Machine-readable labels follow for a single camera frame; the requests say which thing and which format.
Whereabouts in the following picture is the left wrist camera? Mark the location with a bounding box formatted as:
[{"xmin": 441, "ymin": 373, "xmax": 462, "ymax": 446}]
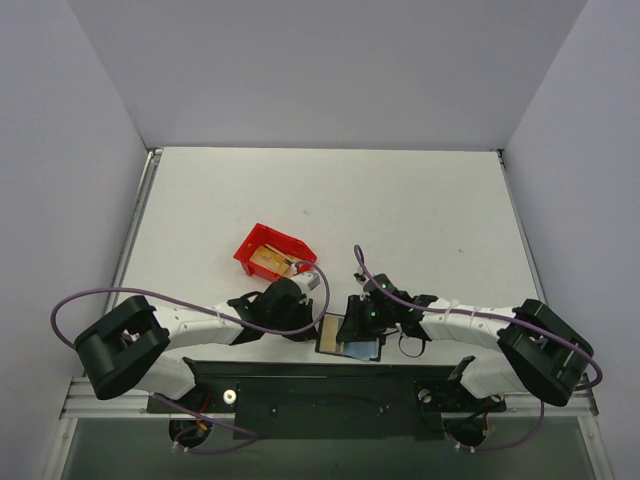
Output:
[{"xmin": 290, "ymin": 271, "xmax": 321, "ymax": 295}]

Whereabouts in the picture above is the black card holder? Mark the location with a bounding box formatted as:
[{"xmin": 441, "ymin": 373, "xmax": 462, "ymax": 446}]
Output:
[{"xmin": 315, "ymin": 314, "xmax": 382, "ymax": 362}]

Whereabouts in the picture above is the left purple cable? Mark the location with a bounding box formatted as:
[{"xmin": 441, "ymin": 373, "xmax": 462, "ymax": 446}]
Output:
[{"xmin": 51, "ymin": 259, "xmax": 331, "ymax": 351}]

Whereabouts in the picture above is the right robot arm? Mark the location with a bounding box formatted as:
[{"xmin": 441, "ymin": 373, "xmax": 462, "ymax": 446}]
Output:
[{"xmin": 336, "ymin": 274, "xmax": 594, "ymax": 409}]

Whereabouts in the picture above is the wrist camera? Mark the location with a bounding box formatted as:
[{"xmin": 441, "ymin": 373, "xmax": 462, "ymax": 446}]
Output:
[
  {"xmin": 353, "ymin": 271, "xmax": 377, "ymax": 295},
  {"xmin": 290, "ymin": 271, "xmax": 321, "ymax": 295}
]

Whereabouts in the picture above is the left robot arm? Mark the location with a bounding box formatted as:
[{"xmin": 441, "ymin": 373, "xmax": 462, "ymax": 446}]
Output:
[{"xmin": 74, "ymin": 271, "xmax": 321, "ymax": 412}]

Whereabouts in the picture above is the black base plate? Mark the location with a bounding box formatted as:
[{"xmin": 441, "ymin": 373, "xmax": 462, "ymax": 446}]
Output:
[{"xmin": 148, "ymin": 360, "xmax": 506, "ymax": 441}]

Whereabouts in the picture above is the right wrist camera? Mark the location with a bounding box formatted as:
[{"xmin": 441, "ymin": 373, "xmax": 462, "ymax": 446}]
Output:
[{"xmin": 353, "ymin": 271, "xmax": 377, "ymax": 295}]

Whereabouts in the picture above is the red plastic bin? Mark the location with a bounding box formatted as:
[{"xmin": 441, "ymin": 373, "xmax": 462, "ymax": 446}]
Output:
[{"xmin": 233, "ymin": 223, "xmax": 317, "ymax": 282}]

